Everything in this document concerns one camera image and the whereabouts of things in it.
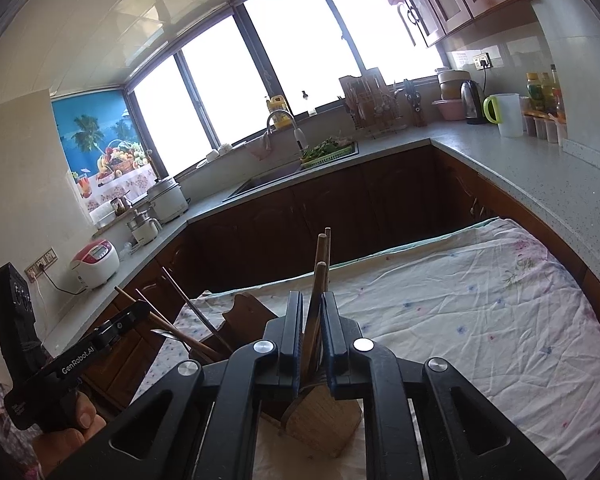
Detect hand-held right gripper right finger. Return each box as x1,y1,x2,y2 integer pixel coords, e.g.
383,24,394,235
321,291,568,480

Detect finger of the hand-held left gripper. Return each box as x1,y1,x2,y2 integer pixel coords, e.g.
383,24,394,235
96,301,152,349

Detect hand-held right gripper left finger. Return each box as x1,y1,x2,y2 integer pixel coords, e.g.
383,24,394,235
45,290,306,480

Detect wooden chopstick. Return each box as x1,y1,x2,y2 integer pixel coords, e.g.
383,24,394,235
302,261,329,383
114,286,228,361
314,227,333,293

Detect wooden utensil holder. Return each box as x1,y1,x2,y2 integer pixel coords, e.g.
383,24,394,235
184,291,363,458

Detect person's left hand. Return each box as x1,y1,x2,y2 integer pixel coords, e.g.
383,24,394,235
32,391,109,479

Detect red and white rice cooker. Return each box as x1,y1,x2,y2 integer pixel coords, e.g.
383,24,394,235
70,239,121,291

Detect metal chopstick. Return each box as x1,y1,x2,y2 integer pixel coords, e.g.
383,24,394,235
161,266,234,354

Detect small white kitchen appliance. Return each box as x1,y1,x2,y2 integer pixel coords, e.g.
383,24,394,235
126,210,163,247

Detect person's floral clothing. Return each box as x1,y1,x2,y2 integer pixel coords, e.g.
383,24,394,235
0,370,46,480

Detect dark wooden lower cabinets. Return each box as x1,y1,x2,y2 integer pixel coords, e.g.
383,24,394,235
80,145,600,411

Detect floral white tablecloth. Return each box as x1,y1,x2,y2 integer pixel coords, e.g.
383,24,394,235
130,217,600,480

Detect white cooking pot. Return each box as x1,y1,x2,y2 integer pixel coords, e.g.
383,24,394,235
146,176,190,223

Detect kitchen sink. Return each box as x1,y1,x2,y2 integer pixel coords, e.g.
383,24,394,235
222,142,361,203

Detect green vegetable basket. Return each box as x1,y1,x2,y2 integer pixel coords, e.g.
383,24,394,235
300,139,357,168

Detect pink hanging cloth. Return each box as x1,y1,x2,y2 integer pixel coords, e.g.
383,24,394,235
245,132,276,161

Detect kitchen faucet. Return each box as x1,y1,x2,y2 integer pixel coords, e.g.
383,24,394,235
265,109,308,163

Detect metal dish rack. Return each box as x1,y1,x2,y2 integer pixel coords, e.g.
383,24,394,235
339,67,411,140

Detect knife and scissors block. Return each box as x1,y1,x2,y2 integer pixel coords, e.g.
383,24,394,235
402,79,428,128

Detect speckled grey countertop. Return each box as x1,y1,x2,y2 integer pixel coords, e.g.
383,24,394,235
30,122,600,361

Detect pink basin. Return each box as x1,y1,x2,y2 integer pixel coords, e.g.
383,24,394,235
431,99,468,122

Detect steel electric kettle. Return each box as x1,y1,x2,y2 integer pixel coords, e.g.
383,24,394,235
460,80,487,126

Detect kitchen window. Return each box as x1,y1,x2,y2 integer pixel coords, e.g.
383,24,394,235
125,0,446,176

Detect cream pot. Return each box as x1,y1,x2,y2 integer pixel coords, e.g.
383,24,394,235
437,70,473,102

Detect row of spice jars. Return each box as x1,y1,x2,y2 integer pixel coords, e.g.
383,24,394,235
522,110,568,145

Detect yellow green bottle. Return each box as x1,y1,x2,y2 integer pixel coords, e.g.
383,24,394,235
525,72,546,111

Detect wall outlet strip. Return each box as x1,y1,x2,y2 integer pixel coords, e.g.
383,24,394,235
25,246,60,281

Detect fruit and beach wall poster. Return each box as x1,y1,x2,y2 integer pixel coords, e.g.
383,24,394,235
50,87,161,223

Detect white pitcher with green handle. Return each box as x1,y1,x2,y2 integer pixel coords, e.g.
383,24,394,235
482,92,523,138

